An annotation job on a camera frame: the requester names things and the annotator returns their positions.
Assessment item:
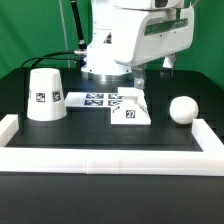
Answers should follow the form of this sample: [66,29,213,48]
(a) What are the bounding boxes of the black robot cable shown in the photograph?
[20,0,88,69]

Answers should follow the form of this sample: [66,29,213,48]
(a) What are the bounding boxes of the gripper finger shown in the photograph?
[132,65,146,90]
[160,53,177,79]

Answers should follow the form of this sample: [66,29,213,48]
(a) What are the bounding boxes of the white lamp base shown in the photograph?
[111,87,151,125]

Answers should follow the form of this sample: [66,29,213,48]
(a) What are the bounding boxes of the white U-shaped fence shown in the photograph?
[0,114,224,176]

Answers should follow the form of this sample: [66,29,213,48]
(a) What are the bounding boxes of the white lamp shade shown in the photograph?
[27,68,67,121]

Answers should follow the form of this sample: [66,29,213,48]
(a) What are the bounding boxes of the white marker sheet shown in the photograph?
[65,92,123,108]

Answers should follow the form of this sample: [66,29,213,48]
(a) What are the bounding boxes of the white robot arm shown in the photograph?
[81,0,194,89]

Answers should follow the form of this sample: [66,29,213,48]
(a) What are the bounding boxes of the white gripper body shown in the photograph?
[112,7,194,66]

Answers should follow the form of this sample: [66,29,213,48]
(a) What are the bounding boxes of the white lamp bulb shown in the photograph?
[169,96,199,125]

